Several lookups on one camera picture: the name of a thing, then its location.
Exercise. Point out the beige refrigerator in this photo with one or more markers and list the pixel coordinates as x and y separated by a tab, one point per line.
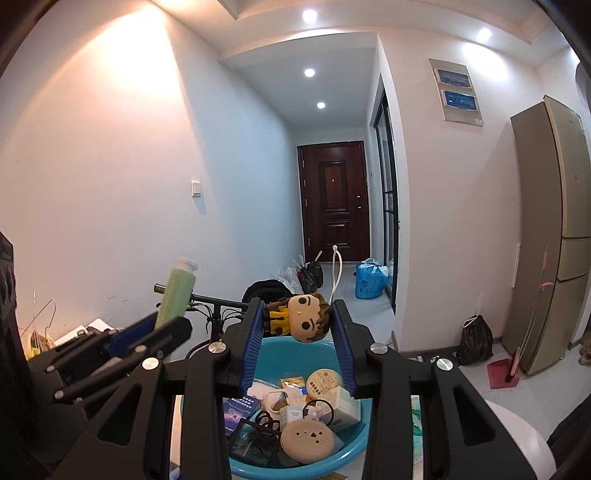
554	253

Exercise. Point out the black garbage bag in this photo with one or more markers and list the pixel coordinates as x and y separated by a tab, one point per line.
476	343

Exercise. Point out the white light switch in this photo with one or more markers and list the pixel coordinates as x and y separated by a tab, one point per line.
196	190

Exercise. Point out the black backpack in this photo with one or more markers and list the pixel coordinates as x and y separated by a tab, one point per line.
269	291

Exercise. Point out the blue plastic bag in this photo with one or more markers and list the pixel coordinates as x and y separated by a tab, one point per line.
371	279

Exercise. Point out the purple box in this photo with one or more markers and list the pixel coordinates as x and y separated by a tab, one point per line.
234	410

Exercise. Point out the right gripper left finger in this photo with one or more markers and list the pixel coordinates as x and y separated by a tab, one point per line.
131	436

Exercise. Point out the bicycle handlebar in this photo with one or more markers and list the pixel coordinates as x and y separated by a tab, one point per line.
215	310

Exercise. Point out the small doll figurine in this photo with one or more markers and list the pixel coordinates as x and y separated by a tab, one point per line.
304	317

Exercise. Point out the round beige silicone case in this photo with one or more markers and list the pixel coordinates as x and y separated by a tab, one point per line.
308	441

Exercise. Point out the round yellow cream jar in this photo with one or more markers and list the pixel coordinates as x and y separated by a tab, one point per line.
321	381

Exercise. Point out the wall electrical panel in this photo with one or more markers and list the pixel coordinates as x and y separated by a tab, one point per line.
456	89

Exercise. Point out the red dustpan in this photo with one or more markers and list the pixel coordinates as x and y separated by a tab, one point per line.
504	373

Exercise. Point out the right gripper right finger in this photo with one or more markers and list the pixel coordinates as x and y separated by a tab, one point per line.
462	437

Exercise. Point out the black bags by door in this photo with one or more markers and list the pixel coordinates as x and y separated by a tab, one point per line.
310	275

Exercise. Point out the white green box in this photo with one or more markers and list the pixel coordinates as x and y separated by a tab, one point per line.
338	409

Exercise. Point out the gold cigarette box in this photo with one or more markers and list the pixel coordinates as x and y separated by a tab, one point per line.
333	476

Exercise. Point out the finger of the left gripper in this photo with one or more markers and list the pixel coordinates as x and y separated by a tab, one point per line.
93	351
158	344

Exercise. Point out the green cream tube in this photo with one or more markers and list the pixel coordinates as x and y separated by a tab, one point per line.
177	292

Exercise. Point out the blue plastic basin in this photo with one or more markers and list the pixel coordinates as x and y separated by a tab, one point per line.
282	357

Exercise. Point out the black glass sliding door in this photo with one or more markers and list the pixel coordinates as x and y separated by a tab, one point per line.
387	158

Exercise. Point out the metal wire hanger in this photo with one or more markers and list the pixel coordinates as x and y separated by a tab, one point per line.
40	323

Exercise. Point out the green tissue pack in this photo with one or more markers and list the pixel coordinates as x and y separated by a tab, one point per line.
417	428

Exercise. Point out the dark red entrance door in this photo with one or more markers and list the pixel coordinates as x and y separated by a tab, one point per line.
334	200

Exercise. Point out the black rectangular tray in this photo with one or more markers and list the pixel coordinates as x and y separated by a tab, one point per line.
254	444

